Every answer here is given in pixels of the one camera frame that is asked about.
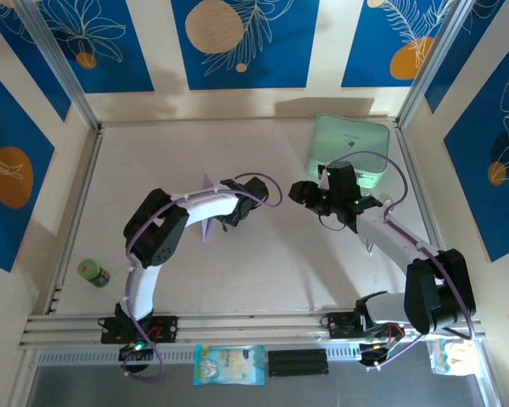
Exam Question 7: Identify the mint green zip case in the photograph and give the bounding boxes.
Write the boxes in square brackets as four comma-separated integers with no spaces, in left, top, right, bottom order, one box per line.
[305,113,392,191]

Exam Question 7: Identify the blue snack packet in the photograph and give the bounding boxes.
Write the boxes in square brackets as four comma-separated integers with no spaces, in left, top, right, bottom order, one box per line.
[193,343,266,387]

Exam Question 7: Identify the black ribbed block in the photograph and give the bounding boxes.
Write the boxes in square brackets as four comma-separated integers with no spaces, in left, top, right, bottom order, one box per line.
[267,348,330,378]

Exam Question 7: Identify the green labelled jar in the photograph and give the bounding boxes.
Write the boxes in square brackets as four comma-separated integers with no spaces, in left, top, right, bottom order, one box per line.
[76,259,111,288]

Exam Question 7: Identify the clear bag of yellow pieces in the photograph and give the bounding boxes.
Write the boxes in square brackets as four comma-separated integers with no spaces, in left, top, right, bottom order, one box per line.
[424,337,478,376]

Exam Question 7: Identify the aluminium table side rail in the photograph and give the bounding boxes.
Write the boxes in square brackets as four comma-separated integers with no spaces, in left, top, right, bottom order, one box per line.
[396,125,457,306]
[46,126,105,315]

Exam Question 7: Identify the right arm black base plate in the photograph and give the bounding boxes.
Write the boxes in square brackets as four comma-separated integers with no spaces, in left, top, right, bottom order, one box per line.
[327,311,405,340]

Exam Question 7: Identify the aluminium frame beam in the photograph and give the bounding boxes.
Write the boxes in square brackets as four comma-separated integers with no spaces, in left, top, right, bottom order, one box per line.
[19,307,487,351]

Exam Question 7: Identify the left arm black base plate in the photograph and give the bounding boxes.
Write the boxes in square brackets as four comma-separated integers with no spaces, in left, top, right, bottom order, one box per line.
[99,314,179,345]

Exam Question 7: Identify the aluminium corner post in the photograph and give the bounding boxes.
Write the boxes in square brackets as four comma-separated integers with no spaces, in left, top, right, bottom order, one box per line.
[396,0,470,128]
[14,0,103,131]

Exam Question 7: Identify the slotted grey cable duct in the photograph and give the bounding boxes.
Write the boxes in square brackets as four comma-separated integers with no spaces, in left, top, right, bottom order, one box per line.
[36,343,429,368]

